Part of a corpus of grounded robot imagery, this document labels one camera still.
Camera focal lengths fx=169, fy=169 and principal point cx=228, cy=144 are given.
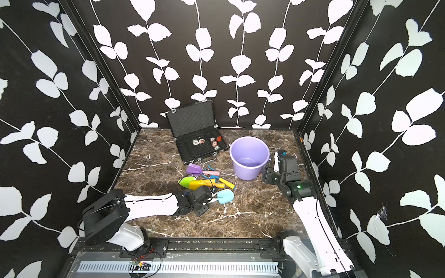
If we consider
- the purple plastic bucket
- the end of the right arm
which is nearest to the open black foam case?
the purple plastic bucket

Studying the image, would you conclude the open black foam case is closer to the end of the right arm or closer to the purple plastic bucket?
the purple plastic bucket

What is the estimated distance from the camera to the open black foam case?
104 centimetres
